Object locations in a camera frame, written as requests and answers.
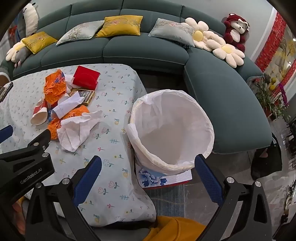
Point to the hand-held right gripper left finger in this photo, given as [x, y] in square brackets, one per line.
[89, 178]

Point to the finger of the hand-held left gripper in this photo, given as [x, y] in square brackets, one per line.
[5, 134]
[38, 141]

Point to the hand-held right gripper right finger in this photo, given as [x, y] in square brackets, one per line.
[208, 179]

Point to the orange snack wrapper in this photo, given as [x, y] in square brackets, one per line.
[54, 88]
[54, 127]

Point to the blue plastic scrap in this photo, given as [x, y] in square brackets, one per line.
[49, 118]

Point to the red paper cup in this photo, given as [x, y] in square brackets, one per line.
[39, 113]

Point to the white tissue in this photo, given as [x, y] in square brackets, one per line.
[74, 132]

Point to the bin with white liner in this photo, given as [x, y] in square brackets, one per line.
[171, 129]

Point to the black remote control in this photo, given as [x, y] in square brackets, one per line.
[4, 91]

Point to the blue patterned rug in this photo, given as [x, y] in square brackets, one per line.
[166, 199]

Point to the blue floral printed box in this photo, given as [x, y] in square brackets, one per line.
[150, 178]

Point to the black bag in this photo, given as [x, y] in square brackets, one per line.
[266, 160]

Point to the person's yellow garment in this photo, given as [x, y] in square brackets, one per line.
[171, 229]

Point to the gold framed box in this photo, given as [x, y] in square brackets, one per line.
[86, 96]

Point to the white gloves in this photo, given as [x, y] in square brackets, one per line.
[69, 81]

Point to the floral light blue tablecloth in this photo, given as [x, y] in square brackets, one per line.
[111, 111]

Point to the red box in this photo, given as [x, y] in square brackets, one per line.
[86, 76]

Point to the grey plush toy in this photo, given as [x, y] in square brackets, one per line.
[22, 55]

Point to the small white daisy plush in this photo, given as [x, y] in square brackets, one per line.
[13, 49]

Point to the small yellow embroidered cushion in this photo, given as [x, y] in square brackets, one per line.
[39, 41]

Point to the potted orchid plant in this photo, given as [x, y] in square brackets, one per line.
[272, 99]

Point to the grey embroidered cushion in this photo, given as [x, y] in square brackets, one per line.
[171, 32]
[78, 32]

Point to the white long plush toy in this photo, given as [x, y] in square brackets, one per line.
[30, 18]

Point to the white daisy plush pillow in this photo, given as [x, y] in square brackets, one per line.
[227, 49]
[198, 34]

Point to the dark green sectional sofa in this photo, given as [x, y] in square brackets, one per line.
[143, 51]

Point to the large yellow embroidered cushion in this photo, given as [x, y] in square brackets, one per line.
[120, 26]

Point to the red monkey plush toy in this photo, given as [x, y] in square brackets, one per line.
[233, 34]

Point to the red lattice screen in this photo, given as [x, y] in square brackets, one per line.
[272, 39]

